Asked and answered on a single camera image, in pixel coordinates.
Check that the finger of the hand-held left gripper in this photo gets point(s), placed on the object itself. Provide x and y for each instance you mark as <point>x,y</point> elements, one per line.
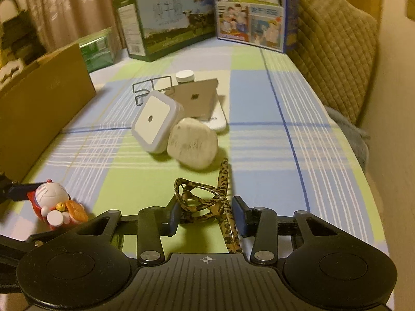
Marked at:
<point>19,190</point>
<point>22,244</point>

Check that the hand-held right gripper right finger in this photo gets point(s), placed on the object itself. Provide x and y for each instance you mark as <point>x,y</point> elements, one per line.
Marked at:
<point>239,216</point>

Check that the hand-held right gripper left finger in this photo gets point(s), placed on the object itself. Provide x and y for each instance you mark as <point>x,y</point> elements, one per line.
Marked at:
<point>175,219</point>

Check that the leopard print glasses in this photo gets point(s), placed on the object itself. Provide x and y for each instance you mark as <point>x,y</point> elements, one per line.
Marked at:
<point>197,201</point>

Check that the blue cat robot figurine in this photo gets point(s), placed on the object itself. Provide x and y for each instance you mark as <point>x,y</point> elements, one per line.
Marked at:
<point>52,201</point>

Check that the white rounded stone-like case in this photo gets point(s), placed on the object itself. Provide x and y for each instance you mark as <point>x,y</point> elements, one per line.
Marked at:
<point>193,144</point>

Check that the brown cardboard box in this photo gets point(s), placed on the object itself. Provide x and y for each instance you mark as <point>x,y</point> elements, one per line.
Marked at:
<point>45,103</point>

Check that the white remote control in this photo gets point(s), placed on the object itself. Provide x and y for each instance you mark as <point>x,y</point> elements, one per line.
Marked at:
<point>216,121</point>

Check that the white square night light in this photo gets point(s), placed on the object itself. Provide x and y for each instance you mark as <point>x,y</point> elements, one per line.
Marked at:
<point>154,120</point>

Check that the gold square plate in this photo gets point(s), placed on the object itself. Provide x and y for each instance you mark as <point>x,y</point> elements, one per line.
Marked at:
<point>194,97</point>

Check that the plaid tablecloth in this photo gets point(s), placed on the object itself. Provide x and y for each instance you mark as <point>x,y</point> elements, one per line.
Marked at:
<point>275,142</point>

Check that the white packing insert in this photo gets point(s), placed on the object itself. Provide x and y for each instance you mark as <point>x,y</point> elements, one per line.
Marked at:
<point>9,74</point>

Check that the grey cloth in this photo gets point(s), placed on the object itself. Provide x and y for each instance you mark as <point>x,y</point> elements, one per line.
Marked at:
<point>351,136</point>

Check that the small jar with white lid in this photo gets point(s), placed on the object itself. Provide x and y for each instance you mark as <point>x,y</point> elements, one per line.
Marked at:
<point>185,76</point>

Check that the dark woven basket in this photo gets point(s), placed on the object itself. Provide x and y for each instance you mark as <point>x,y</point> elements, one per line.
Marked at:
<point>18,35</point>

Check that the green wrapped package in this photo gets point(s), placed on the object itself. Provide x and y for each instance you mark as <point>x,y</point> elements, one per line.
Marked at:
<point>97,51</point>

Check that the tan quilted cushion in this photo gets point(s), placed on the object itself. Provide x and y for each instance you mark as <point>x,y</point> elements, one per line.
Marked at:
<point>334,51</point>

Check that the beige curtain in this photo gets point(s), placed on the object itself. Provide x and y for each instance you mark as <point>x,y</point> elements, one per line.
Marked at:
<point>81,3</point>

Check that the green and white milk carton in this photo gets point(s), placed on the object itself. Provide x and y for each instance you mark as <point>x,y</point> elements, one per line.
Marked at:
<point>168,19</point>

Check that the blue printed carton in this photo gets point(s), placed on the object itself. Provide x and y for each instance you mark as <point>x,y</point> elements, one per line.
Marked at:
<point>249,9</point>

